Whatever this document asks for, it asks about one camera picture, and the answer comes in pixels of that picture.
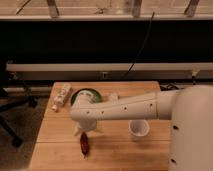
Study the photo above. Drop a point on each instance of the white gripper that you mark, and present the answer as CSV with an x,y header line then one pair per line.
x,y
86,126

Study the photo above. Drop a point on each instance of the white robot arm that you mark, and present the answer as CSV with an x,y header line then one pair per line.
x,y
190,111

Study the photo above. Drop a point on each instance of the green ceramic bowl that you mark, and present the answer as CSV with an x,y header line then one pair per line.
x,y
95,95

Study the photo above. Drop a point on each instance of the white ceramic cup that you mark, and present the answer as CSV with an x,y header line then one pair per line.
x,y
139,128

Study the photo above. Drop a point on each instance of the white sponge block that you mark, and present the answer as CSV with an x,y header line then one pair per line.
x,y
113,97

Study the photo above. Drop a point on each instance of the white tube with label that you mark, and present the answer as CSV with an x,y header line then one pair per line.
x,y
61,97

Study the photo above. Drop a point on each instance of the black office chair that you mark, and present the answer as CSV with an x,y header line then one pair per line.
x,y
4,77

